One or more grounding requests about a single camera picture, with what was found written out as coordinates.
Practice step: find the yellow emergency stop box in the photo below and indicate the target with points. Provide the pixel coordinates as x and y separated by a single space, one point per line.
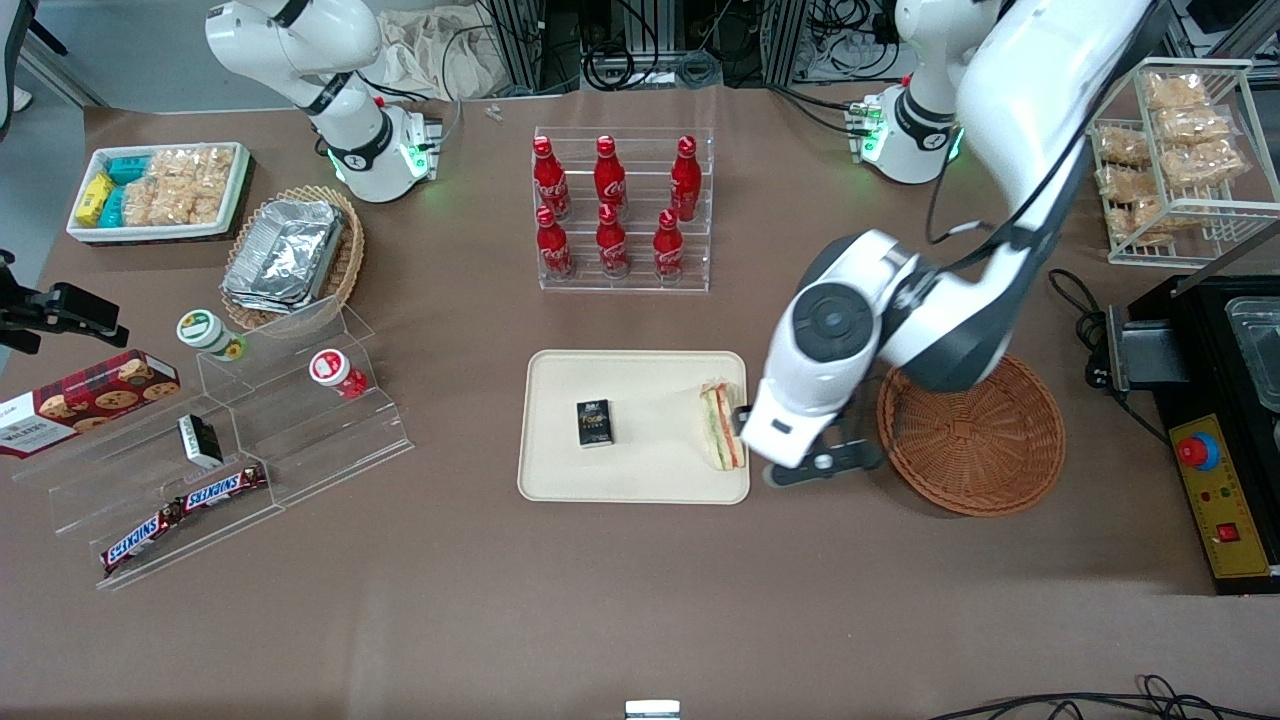
1225 500

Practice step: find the yellow snack packet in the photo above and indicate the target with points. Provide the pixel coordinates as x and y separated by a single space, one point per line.
93 200

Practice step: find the beige plastic tray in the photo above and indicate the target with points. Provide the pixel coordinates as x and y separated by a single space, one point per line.
660 430

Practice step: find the red cookie box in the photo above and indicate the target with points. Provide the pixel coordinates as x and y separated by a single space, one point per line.
90 400

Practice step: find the small black box gold print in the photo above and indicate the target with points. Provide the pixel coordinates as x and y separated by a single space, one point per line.
594 424

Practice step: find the black machine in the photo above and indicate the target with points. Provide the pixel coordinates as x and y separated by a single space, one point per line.
1200 340

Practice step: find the light oval wicker basket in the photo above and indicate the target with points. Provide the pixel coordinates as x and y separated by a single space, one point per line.
348 265

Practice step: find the bagged fried snack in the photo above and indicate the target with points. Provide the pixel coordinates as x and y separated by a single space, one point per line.
1193 125
1122 146
1175 90
1130 185
1140 222
1205 163

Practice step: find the stack of foil trays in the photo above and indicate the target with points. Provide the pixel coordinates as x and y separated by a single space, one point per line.
285 255

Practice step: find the teal snack packet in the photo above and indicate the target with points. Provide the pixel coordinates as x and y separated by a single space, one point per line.
128 169
113 208

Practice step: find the white rectangular bin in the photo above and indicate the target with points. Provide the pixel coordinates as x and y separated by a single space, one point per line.
150 232

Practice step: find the white device edge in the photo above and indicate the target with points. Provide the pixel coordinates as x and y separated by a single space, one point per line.
652 711

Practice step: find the aluminium frame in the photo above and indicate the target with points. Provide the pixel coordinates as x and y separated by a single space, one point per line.
530 40

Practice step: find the red lid cup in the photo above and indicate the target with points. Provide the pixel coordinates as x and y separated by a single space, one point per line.
332 370

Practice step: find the triangular sandwich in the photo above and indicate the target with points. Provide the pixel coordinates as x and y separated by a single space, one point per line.
720 430

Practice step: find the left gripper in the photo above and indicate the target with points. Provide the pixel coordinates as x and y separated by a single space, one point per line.
741 418

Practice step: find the clear acrylic stepped shelf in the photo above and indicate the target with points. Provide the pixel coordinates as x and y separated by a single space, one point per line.
300 440

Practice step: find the green lid cup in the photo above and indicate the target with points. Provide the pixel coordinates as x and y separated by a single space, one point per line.
205 332

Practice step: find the clear acrylic bottle rack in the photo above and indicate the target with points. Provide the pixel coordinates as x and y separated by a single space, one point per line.
640 165

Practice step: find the beige cloth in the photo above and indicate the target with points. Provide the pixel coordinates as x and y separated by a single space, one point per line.
440 60

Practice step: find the small black white box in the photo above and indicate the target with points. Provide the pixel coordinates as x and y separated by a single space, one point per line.
200 440

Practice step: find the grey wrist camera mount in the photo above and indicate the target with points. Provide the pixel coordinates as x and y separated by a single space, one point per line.
830 462

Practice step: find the brown round wicker basket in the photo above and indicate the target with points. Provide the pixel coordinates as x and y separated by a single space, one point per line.
980 450

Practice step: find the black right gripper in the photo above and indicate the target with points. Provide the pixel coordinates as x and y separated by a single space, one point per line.
62 304

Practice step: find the clear plastic container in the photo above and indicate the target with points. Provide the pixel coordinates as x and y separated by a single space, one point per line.
1260 350

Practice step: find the red cola bottle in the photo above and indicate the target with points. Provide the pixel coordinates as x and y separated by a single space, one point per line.
550 180
609 180
612 245
668 250
685 180
553 250

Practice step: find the black chair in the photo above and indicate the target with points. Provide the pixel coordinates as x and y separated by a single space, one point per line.
15 40

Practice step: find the clear bag rice crackers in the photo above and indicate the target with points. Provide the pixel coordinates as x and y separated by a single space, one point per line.
195 165
175 203

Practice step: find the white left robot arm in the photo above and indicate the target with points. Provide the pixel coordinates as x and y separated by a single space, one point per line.
1040 80

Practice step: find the snickers bar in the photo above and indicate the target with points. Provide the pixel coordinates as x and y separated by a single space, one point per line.
220 488
140 540

